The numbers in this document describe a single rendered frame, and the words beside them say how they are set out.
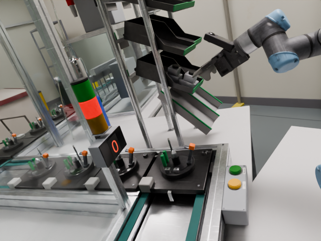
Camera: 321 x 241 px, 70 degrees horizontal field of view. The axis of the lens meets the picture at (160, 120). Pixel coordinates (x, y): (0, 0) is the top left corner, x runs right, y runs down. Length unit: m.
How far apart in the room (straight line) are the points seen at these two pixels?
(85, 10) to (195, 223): 1.78
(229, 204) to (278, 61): 0.45
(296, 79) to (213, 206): 2.75
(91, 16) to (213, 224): 1.77
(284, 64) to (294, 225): 0.48
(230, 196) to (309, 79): 2.68
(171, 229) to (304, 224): 0.39
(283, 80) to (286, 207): 2.64
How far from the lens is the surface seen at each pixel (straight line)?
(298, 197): 0.92
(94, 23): 2.07
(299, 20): 3.17
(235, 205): 0.75
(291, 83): 3.38
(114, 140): 0.70
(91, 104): 0.65
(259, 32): 0.86
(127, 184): 0.93
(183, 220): 0.80
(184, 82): 0.99
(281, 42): 0.82
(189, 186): 0.82
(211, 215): 0.74
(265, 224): 0.83
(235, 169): 0.85
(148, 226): 0.82
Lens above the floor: 1.50
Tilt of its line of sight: 23 degrees down
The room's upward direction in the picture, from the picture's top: 17 degrees counter-clockwise
